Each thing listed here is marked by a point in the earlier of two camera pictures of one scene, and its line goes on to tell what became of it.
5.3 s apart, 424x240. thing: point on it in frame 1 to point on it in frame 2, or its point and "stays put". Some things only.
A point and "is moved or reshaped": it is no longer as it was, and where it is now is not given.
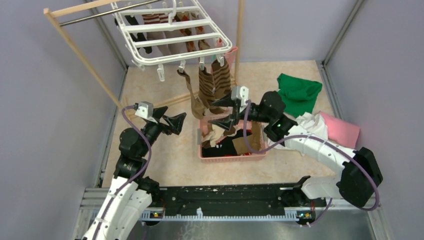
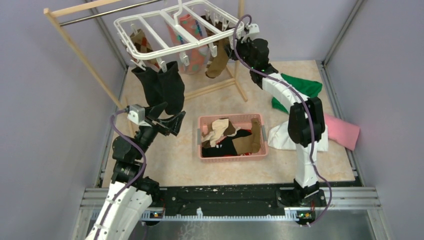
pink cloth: (340, 132) stays put
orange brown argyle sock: (181, 16) to (142, 45)
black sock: (139, 36) to (150, 78)
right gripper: (226, 122) to (239, 44)
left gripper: (175, 122) stays put
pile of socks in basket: (217, 141) stays put
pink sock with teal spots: (230, 55) to (197, 58)
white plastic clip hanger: (164, 32) is moved or reshaped
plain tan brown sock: (197, 108) to (216, 65)
